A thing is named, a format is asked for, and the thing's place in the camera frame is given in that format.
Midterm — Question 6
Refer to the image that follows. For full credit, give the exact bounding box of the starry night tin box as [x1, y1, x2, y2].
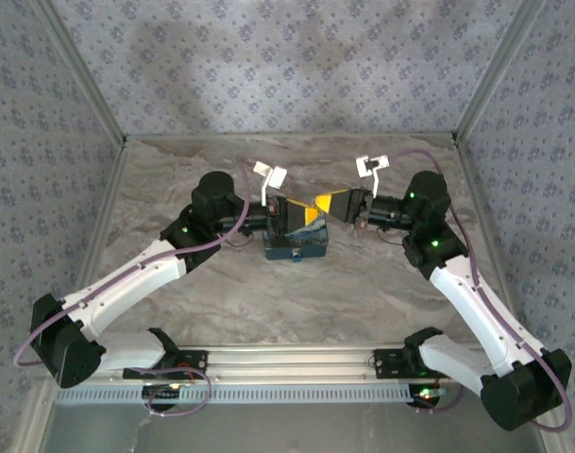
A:
[262, 207, 330, 262]

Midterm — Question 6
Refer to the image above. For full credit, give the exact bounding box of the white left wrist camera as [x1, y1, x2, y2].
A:
[252, 160, 288, 207]

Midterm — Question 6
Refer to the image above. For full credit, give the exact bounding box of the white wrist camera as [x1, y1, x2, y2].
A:
[355, 154, 391, 199]
[252, 160, 288, 207]

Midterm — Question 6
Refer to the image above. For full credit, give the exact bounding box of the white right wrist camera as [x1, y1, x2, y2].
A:
[355, 154, 391, 199]

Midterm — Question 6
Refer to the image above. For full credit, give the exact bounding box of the aluminium table edge rail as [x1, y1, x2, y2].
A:
[125, 132, 459, 142]
[454, 141, 527, 344]
[58, 141, 130, 348]

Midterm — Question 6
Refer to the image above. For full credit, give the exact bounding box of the aluminium frame post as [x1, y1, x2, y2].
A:
[34, 0, 128, 148]
[451, 0, 549, 147]

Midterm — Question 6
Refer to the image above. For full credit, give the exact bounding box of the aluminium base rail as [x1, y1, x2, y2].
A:
[37, 344, 550, 381]

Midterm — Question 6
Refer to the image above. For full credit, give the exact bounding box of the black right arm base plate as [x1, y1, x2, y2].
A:
[372, 347, 461, 379]

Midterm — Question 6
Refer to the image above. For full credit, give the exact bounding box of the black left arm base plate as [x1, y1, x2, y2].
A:
[122, 349, 209, 381]

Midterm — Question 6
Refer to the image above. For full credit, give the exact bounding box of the grey slotted cable duct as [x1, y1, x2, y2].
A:
[55, 382, 414, 406]

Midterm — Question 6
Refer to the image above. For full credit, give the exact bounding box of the aluminium frame leg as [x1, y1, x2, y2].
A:
[526, 379, 570, 453]
[8, 379, 58, 453]

